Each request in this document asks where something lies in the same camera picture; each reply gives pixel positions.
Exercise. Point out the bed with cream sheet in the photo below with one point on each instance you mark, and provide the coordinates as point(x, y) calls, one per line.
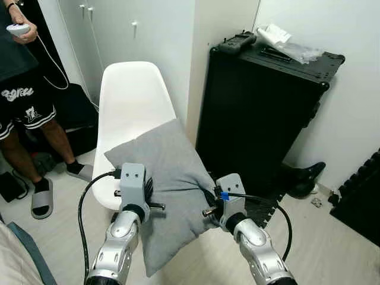
point(15, 255)

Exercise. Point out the black remote unit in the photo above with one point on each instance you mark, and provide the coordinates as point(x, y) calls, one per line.
point(237, 43)

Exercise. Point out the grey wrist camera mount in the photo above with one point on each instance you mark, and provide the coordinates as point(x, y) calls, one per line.
point(132, 184)
point(233, 196)

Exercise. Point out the black foot pedal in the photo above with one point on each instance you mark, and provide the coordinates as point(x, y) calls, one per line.
point(10, 187)

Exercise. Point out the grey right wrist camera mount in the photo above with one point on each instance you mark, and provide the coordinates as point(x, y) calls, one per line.
point(233, 196)

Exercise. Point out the white handheld controller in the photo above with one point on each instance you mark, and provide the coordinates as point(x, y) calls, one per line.
point(16, 29)

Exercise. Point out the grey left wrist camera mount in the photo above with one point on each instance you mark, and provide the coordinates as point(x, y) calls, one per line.
point(132, 184)

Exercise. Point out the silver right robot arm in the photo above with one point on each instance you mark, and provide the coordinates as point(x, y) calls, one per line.
point(261, 255)

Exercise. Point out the small grey floor item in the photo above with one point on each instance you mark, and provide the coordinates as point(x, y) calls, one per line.
point(317, 203)

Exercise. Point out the black textured foam mat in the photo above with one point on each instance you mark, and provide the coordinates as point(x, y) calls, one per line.
point(264, 208)

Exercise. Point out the person in black shorts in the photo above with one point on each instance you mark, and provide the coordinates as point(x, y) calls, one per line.
point(24, 101)

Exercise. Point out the black ribbed floor object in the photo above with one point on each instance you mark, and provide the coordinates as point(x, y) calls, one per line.
point(359, 202)

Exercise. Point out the clear plastic bag white item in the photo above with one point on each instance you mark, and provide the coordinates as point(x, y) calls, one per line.
point(285, 41)

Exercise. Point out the black saddle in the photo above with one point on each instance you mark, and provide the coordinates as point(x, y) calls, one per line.
point(306, 178)

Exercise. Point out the grey pillow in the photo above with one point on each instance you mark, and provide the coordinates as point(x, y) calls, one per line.
point(172, 172)

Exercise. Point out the white wardrobe with knobs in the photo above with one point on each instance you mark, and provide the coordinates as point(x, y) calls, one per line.
point(148, 35)

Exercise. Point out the white shell chair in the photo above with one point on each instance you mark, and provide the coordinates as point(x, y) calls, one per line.
point(130, 95)

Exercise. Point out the dark floor device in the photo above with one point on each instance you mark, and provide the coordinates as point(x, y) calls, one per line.
point(44, 163)

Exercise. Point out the grey slipper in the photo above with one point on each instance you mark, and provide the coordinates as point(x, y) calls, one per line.
point(41, 202)
point(80, 172)

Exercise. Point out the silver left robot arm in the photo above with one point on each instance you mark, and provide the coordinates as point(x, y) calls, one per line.
point(119, 249)

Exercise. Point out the person's right hand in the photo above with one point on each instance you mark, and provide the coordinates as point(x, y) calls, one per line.
point(27, 19)

